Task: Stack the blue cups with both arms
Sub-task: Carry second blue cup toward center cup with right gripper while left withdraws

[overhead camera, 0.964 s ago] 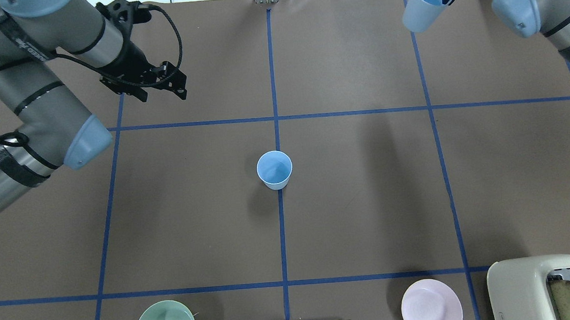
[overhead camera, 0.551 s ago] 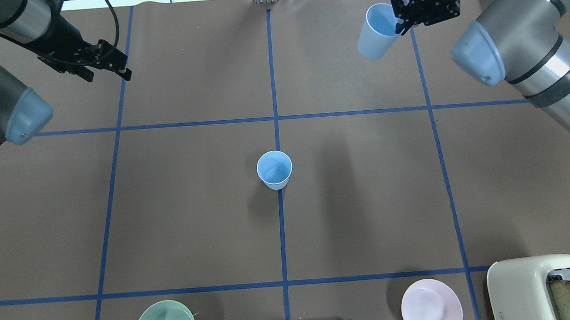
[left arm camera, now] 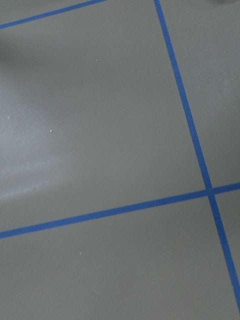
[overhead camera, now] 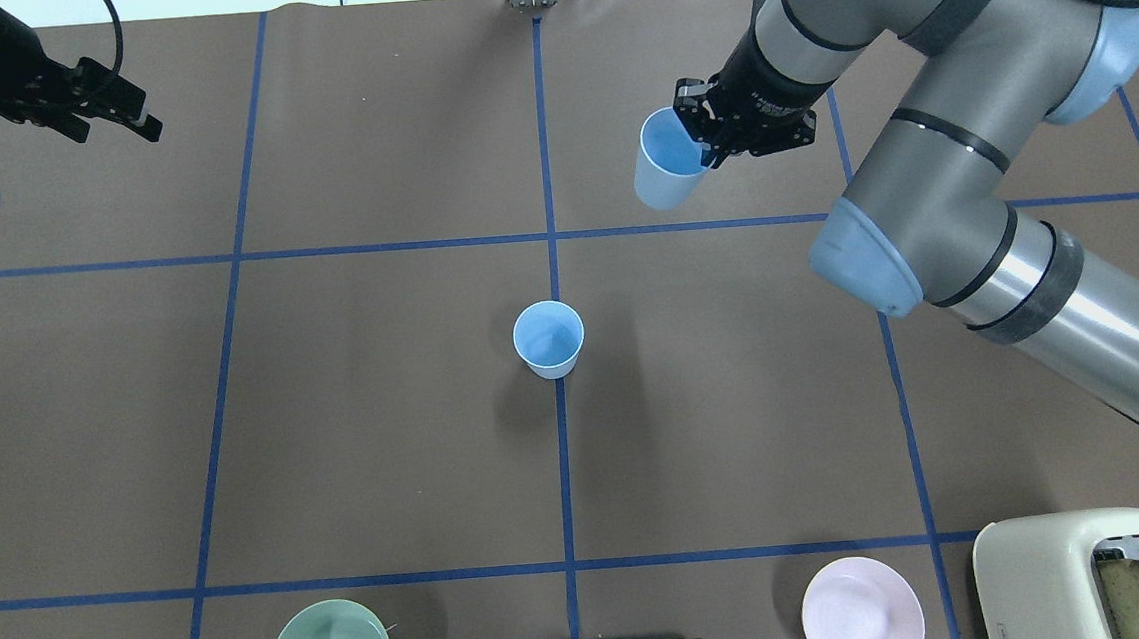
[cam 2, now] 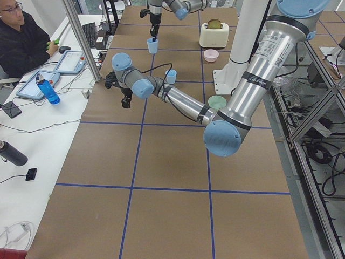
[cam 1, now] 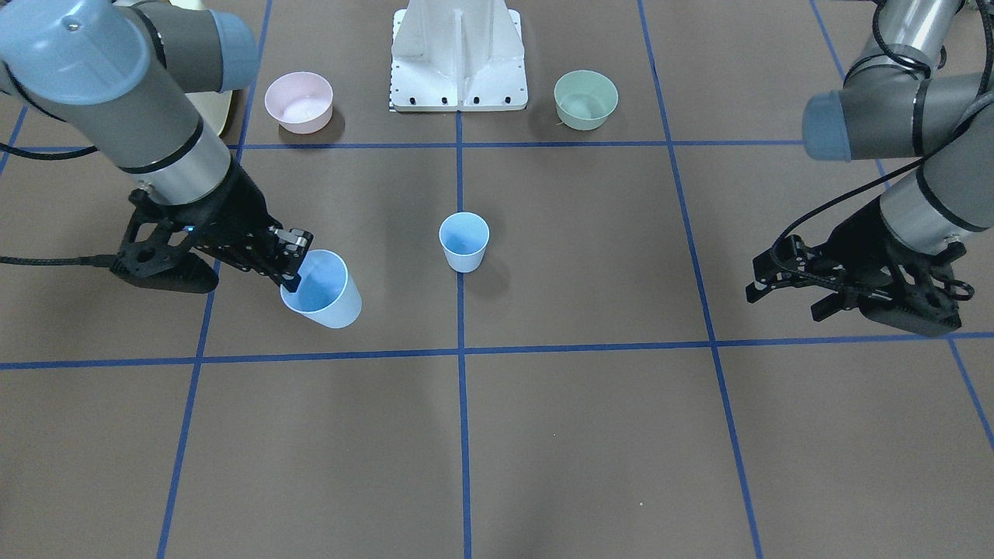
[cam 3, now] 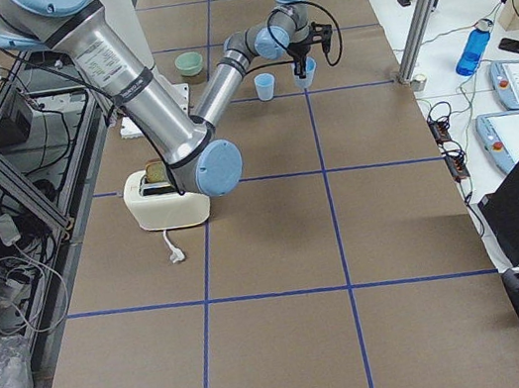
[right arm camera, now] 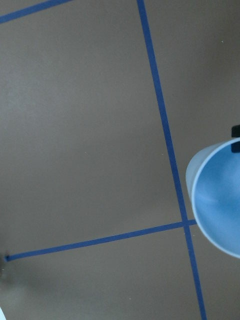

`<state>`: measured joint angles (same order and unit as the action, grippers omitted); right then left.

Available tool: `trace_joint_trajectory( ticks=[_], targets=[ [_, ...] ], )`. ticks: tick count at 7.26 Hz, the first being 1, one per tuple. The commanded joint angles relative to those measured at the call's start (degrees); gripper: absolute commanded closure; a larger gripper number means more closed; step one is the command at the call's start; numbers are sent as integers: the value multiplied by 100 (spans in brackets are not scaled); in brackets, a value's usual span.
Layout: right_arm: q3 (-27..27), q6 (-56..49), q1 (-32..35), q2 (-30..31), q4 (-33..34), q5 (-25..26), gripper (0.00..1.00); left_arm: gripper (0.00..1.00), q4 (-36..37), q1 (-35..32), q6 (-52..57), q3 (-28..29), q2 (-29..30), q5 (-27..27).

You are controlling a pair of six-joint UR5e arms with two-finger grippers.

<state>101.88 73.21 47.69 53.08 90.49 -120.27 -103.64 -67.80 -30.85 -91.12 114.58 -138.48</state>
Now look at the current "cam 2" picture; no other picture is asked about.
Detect dark grey thermos bottle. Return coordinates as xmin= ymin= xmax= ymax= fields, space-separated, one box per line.
xmin=1 ymin=141 xmax=28 ymax=166

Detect toast slice in toaster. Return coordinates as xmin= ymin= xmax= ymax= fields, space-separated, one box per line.
xmin=207 ymin=19 xmax=222 ymax=30

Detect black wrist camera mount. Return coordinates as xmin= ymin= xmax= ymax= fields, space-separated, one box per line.
xmin=140 ymin=9 xmax=150 ymax=18
xmin=105 ymin=71 xmax=118 ymax=89

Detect small black puck device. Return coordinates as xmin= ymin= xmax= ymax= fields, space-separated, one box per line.
xmin=25 ymin=168 xmax=37 ymax=181

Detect black keyboard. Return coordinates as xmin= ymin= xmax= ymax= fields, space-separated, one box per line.
xmin=81 ymin=22 xmax=96 ymax=48

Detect green plastic bowl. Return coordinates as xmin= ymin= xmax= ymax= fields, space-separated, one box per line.
xmin=208 ymin=95 xmax=227 ymax=110

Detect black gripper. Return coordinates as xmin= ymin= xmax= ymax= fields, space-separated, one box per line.
xmin=120 ymin=87 xmax=133 ymax=108
xmin=150 ymin=12 xmax=162 ymax=42

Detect cream two-slot toaster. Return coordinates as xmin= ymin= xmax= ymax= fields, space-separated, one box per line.
xmin=199 ymin=23 xmax=230 ymax=48

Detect light blue cup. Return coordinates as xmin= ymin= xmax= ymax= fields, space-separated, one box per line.
xmin=147 ymin=38 xmax=159 ymax=54
xmin=165 ymin=69 xmax=177 ymax=85

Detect aluminium frame post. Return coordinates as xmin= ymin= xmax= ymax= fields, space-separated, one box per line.
xmin=62 ymin=0 xmax=101 ymax=83

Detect teach pendant tablet near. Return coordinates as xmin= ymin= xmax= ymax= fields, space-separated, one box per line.
xmin=15 ymin=70 xmax=61 ymax=102

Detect black computer mouse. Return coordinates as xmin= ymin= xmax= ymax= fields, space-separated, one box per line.
xmin=58 ymin=46 xmax=71 ymax=54

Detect teach pendant tablet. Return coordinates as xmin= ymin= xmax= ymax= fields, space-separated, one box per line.
xmin=15 ymin=70 xmax=61 ymax=102
xmin=54 ymin=50 xmax=86 ymax=74

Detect teach pendant tablet far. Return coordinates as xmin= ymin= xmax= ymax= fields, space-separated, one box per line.
xmin=54 ymin=50 xmax=86 ymax=74

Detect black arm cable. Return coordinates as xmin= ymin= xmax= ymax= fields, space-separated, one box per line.
xmin=140 ymin=63 xmax=205 ymax=121

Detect pink plastic bowl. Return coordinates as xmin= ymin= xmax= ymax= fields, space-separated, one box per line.
xmin=203 ymin=49 xmax=219 ymax=63

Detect seated man in black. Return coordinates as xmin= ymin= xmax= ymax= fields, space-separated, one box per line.
xmin=1 ymin=1 xmax=59 ymax=78

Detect clear safety glasses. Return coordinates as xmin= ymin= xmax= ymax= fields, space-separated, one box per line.
xmin=1 ymin=221 xmax=35 ymax=250

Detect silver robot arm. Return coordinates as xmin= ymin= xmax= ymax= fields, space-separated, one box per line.
xmin=112 ymin=1 xmax=328 ymax=156
xmin=148 ymin=0 xmax=208 ymax=42

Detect blue water bottle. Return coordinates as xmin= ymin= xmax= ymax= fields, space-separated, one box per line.
xmin=36 ymin=73 xmax=60 ymax=105

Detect black smartphone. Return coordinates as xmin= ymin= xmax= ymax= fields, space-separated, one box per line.
xmin=1 ymin=101 xmax=22 ymax=119

